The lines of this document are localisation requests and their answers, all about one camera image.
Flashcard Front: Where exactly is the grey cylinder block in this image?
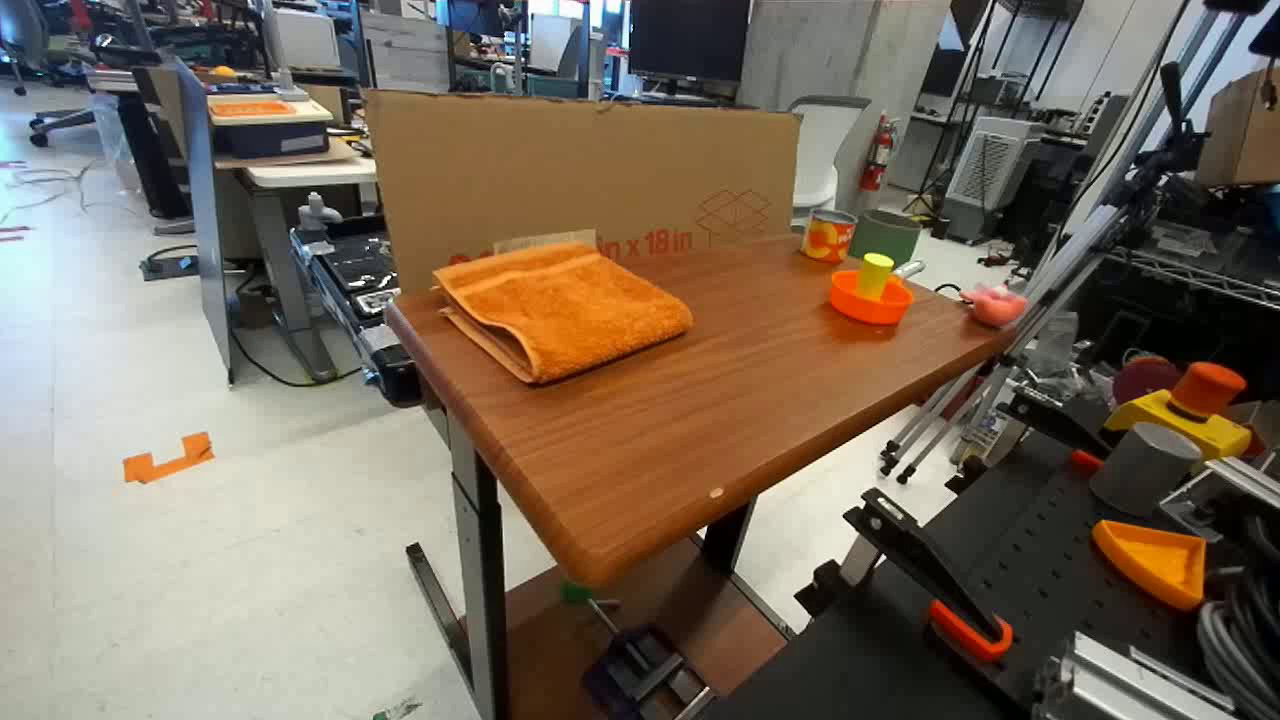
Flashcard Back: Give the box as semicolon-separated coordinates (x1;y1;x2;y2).
1090;421;1202;516

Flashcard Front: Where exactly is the yellow plastic cup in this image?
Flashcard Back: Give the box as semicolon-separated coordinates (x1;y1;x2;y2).
857;251;897;300

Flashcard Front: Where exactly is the orange plastic bowl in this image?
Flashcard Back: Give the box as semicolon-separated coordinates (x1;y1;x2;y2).
827;267;913;330

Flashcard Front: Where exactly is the large cardboard sheet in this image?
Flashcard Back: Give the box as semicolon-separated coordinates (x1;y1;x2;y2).
369;94;802;292

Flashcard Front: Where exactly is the black table leg frame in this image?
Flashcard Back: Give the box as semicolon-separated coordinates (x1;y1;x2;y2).
403;407;511;720

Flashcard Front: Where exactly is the orange yellow patterned mug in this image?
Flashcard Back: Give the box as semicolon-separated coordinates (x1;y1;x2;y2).
802;208;857;264

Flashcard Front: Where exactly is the black computer monitor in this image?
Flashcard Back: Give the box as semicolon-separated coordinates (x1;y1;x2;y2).
630;0;748;86

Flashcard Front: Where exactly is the orange floor tape marker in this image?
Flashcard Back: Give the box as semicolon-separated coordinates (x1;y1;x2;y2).
119;434;215;483

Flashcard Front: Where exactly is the orange towel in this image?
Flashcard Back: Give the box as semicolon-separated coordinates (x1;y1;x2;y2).
435;244;691;385

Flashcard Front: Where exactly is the red fire extinguisher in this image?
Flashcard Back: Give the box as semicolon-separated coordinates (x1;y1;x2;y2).
859;116;897;193

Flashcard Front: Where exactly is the orange triangular plastic block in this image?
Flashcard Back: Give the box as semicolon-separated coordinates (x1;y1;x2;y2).
1091;521;1209;614

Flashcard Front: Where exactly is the pink sponge toy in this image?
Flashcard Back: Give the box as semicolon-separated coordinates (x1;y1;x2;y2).
965;287;1023;330

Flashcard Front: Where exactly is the black orange bar clamp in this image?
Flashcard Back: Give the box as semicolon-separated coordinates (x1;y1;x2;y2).
844;490;1016;665

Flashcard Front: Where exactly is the grey office desk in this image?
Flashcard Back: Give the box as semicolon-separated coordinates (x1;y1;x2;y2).
173;59;376;388

